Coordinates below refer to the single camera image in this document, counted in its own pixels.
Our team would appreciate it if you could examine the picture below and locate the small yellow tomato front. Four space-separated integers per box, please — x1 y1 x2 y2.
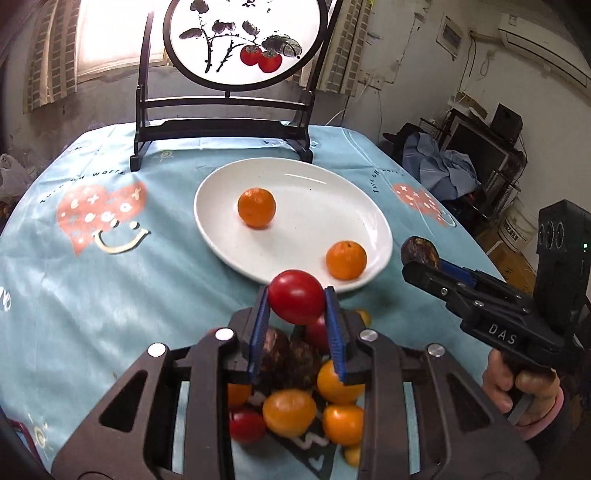
342 444 361 469

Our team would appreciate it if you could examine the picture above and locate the white oval plate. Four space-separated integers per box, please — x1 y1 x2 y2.
193 157 393 293

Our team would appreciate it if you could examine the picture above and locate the red cherry tomato front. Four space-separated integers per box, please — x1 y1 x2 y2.
269 269 325 325

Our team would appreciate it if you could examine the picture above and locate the large orange tomato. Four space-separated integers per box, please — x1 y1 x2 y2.
317 360 365 404

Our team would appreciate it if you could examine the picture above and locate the black metal shelf rack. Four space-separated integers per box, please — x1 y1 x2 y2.
438 108 527 218

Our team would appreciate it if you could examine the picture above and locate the right checkered curtain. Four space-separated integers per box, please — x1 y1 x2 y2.
317 0 374 96

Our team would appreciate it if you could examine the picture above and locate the small yellow tomato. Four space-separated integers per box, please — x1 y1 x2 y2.
356 309 372 328
342 444 361 469

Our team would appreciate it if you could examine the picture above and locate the small yellow tomato back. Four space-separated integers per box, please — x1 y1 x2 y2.
356 309 372 328

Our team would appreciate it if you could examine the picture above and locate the large orange mandarin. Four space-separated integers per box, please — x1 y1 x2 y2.
238 187 276 229
325 240 368 281

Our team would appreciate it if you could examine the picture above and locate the large dark red tomato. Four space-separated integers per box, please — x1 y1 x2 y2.
304 315 329 355

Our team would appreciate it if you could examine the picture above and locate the blue clothes pile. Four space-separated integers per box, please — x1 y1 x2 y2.
402 132 481 201

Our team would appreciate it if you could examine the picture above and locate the red cherry tomato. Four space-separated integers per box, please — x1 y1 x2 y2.
269 269 325 325
229 408 266 445

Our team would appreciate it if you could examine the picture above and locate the person's right hand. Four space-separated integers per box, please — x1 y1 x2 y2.
482 349 564 427

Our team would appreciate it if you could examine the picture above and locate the small orange tomato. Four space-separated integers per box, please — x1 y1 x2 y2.
228 383 252 409

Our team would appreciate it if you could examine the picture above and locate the checkered curtain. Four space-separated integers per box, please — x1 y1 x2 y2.
23 0 81 113
317 0 374 96

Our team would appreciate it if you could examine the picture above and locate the white plastic bag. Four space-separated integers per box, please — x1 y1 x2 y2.
0 154 33 199

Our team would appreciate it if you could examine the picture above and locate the white bucket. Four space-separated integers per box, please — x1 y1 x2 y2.
498 197 538 253

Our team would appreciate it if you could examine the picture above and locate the left checkered curtain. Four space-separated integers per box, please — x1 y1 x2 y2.
23 0 81 113

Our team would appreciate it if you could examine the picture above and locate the dark passion fruit back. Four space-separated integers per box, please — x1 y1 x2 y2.
259 327 291 393

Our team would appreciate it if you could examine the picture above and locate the white air conditioner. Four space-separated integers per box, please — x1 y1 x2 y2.
498 14 590 94

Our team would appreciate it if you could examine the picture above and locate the orange tomato front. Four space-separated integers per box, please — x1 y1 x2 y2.
322 404 365 447

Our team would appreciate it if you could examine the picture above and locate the dark passion fruit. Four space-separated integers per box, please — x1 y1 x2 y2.
287 338 322 390
259 327 291 393
401 236 441 269

